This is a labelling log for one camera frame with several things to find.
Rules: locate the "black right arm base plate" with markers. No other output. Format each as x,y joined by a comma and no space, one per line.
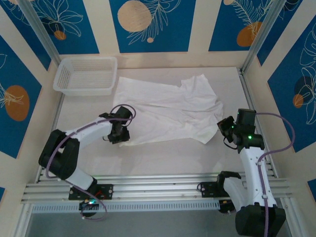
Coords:
208,188

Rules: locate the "left controller board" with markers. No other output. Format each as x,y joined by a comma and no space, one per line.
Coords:
89,206

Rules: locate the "white t-shirt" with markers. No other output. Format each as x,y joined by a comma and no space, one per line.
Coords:
168,111

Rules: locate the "white plastic perforated basket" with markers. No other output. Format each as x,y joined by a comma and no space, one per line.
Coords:
84,74

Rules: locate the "aluminium corner post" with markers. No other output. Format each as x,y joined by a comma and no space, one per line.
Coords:
40,32
259,34

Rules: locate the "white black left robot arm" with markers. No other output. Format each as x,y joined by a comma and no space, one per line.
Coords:
91,130

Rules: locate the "aluminium side rail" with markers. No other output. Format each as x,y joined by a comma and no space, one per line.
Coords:
247,86

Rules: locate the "right controller board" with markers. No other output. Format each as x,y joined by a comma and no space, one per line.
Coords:
225,206

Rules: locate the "aluminium front rail frame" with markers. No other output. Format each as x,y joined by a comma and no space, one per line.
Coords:
160,187

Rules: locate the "controller board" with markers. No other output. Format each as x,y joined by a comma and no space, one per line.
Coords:
89,206
225,206

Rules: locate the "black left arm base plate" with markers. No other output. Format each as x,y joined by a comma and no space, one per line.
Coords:
108,191

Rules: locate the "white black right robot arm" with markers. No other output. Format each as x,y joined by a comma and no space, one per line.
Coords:
251,168

